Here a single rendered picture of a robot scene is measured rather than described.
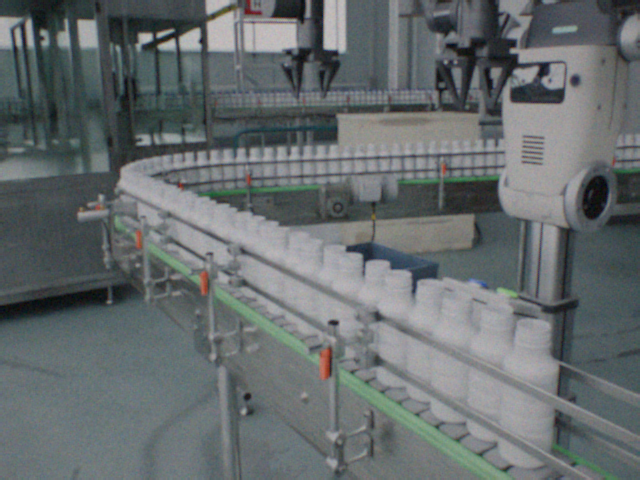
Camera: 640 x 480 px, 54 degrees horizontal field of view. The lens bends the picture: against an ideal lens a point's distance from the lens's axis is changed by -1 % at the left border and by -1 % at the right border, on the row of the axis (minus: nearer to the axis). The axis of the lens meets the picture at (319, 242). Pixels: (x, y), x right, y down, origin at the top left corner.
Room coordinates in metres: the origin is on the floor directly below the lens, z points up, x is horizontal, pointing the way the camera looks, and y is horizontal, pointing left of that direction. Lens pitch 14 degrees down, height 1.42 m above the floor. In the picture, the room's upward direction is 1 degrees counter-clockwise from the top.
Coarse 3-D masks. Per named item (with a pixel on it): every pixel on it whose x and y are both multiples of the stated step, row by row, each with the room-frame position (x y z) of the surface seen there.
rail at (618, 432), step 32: (128, 192) 1.94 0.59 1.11; (192, 224) 1.46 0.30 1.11; (256, 256) 1.17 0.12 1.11; (256, 288) 1.17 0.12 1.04; (320, 288) 0.97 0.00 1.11; (384, 320) 0.82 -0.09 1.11; (448, 352) 0.71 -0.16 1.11; (416, 384) 0.76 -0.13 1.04; (512, 384) 0.63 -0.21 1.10; (608, 384) 0.61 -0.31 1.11; (480, 416) 0.67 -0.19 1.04; (576, 416) 0.56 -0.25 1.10; (608, 448) 0.60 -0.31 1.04
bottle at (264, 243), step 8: (264, 224) 1.22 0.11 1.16; (272, 224) 1.22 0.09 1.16; (264, 232) 1.19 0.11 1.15; (264, 240) 1.19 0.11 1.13; (256, 248) 1.19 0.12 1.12; (264, 248) 1.18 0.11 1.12; (264, 256) 1.18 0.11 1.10; (256, 264) 1.20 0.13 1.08; (264, 272) 1.18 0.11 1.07; (264, 280) 1.18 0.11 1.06; (264, 288) 1.18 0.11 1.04; (264, 304) 1.18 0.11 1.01
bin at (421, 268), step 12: (348, 252) 1.87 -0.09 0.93; (360, 252) 1.90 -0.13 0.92; (372, 252) 1.91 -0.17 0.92; (384, 252) 1.86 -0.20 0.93; (396, 252) 1.81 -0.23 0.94; (396, 264) 1.81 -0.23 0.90; (408, 264) 1.76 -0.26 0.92; (420, 264) 1.72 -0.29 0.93; (432, 264) 1.65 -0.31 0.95; (420, 276) 1.63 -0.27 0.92; (432, 276) 1.65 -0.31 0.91
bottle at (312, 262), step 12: (312, 240) 1.07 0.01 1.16; (312, 252) 1.04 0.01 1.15; (300, 264) 1.04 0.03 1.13; (312, 264) 1.03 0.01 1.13; (312, 276) 1.03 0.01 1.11; (300, 288) 1.04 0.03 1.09; (312, 288) 1.03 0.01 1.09; (300, 300) 1.04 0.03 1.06; (312, 300) 1.03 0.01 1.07; (312, 312) 1.03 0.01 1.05; (300, 324) 1.04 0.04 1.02
